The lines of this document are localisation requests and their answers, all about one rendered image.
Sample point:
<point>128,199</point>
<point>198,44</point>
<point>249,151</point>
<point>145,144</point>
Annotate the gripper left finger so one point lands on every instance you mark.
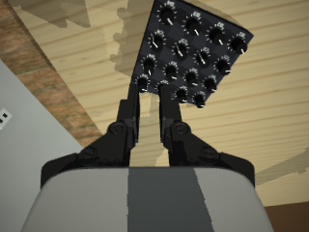
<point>112,149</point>

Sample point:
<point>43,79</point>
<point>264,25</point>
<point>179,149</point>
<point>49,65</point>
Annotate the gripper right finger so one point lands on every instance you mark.
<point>185,148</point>

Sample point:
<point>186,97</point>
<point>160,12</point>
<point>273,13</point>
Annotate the black knob box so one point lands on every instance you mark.
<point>215,52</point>

